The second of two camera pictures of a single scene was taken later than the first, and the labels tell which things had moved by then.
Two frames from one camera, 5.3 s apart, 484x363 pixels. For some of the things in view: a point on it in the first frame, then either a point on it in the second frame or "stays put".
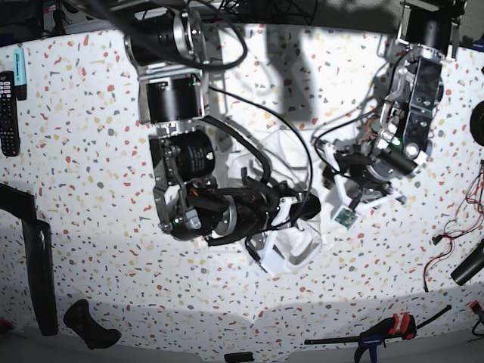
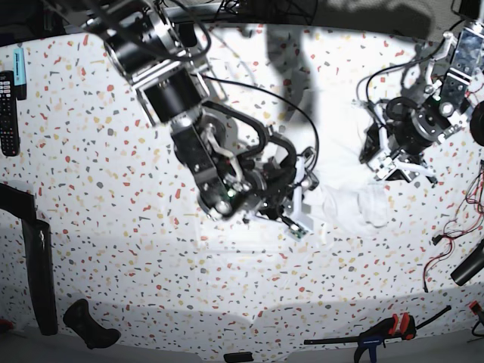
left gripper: (270, 210) -> (305, 179)
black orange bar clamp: (390, 329) stays put
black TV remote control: (9, 132) stays put
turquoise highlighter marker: (20, 73) stays put
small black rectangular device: (239, 357) stays put
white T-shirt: (285, 153) -> (349, 197)
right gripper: (358, 184) -> (384, 161)
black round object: (476, 123) stays put
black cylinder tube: (473, 263) stays put
